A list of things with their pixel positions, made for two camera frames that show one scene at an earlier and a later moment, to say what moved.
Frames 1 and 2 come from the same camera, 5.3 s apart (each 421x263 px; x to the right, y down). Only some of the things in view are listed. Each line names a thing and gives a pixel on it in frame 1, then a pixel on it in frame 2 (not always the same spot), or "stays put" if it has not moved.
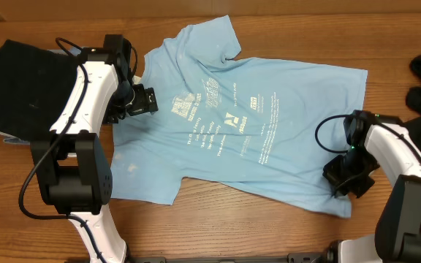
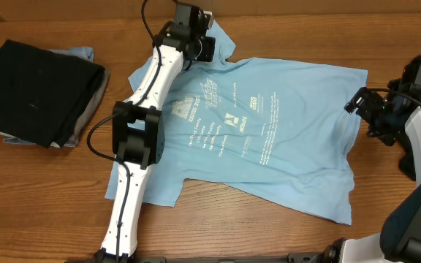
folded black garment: x=26 y=88 stays put
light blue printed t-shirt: x=260 y=128 stays put
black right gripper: x=341 y=187 -> x=389 y=135
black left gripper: x=145 y=100 -> x=207 y=53
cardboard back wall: x=194 y=11 stays put
